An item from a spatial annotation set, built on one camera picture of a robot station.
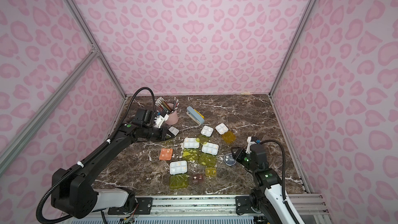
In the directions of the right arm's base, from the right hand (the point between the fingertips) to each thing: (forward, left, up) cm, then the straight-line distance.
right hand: (232, 150), depth 81 cm
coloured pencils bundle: (+27, +42, +6) cm, 50 cm away
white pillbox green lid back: (+15, +14, -9) cm, 23 cm away
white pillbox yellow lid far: (+14, 0, -11) cm, 18 cm away
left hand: (+4, +29, +7) cm, 31 cm away
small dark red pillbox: (-12, +18, -10) cm, 24 cm away
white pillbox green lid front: (-12, +28, -10) cm, 32 cm away
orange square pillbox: (0, +37, -7) cm, 37 cm away
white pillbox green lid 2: (+9, +23, -9) cm, 26 cm away
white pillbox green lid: (+5, +11, -9) cm, 15 cm away
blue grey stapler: (+28, +23, -6) cm, 37 cm away
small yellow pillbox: (-8, +11, -9) cm, 17 cm away
